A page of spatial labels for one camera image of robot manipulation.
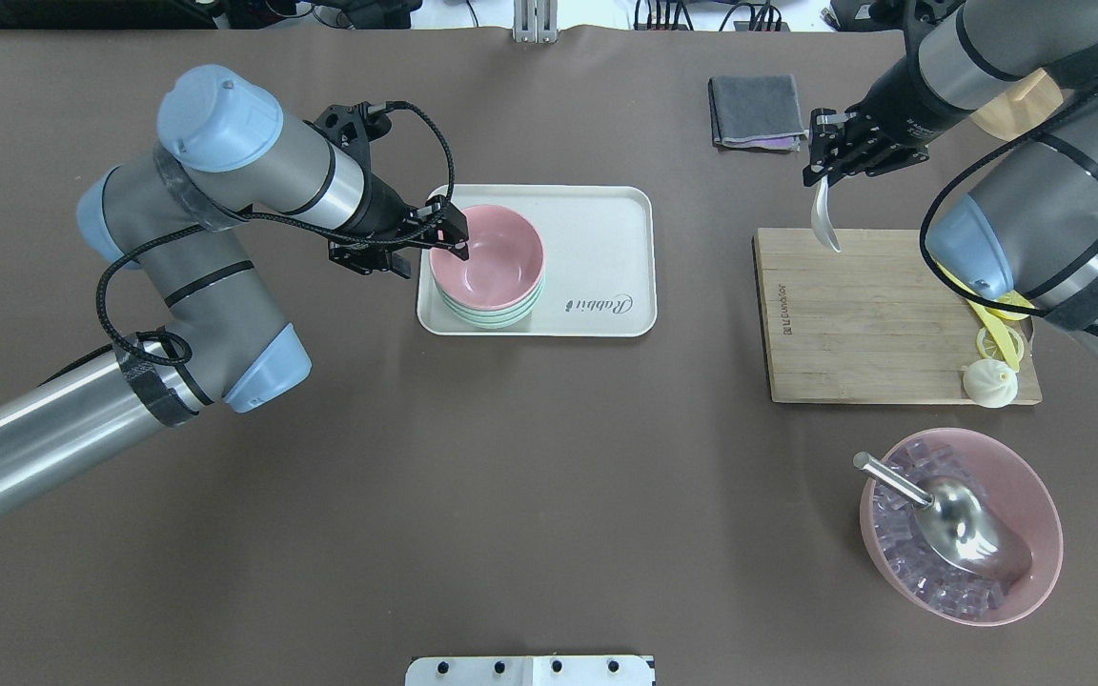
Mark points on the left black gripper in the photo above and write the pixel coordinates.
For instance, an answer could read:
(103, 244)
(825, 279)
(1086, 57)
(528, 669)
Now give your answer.
(378, 211)

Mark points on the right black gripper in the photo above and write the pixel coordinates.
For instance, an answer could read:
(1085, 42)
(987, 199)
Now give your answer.
(900, 107)

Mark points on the white ceramic spoon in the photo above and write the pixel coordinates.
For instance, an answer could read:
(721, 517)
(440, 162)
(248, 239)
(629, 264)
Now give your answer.
(820, 222)

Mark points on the small pink bowl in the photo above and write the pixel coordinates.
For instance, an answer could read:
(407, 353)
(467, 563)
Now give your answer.
(506, 261)

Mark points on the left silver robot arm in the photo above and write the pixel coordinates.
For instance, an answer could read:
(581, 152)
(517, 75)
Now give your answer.
(189, 320)

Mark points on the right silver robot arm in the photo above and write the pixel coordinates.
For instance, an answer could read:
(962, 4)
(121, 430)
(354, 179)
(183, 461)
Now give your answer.
(1031, 224)

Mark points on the green bowl stack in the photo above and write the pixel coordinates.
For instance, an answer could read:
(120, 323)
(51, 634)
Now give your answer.
(493, 319)

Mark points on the large pink ice bowl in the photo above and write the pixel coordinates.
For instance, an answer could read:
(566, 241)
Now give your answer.
(1007, 485)

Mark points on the grey folded cloth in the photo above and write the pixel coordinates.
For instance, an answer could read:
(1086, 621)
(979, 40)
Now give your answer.
(755, 112)

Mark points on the cream rabbit tray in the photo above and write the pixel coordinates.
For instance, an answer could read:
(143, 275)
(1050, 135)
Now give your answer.
(600, 267)

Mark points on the bamboo cutting board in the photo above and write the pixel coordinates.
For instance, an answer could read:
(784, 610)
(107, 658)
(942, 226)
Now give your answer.
(866, 325)

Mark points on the wooden cup tree stand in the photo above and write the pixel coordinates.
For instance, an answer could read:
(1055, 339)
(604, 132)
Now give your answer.
(1024, 106)

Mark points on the lemon slice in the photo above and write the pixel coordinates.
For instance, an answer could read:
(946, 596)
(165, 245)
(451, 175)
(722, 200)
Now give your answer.
(1001, 342)

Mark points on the yellow plastic knife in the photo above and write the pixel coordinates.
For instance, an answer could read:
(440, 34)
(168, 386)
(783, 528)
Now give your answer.
(1018, 321)

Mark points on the white steamed bun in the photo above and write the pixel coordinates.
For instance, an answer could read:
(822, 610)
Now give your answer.
(990, 383)

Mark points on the metal ice scoop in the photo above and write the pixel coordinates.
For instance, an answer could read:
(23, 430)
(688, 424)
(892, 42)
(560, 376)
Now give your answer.
(956, 525)

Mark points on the aluminium frame post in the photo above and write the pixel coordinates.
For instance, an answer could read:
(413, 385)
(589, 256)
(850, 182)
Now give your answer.
(536, 21)

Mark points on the white camera pole base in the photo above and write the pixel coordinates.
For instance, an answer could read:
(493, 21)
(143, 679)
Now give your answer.
(532, 670)

